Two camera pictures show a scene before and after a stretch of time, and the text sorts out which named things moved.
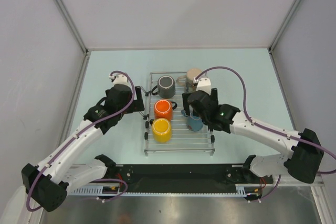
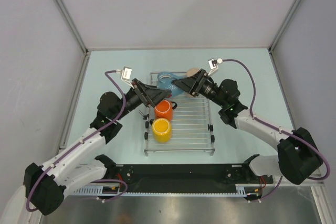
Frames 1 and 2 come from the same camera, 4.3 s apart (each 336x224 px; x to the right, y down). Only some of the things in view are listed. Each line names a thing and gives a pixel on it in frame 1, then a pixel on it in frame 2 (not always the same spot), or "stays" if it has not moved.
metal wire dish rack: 183,140 stays
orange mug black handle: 163,108 stays
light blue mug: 193,123 to 164,80
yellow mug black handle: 161,129 stays
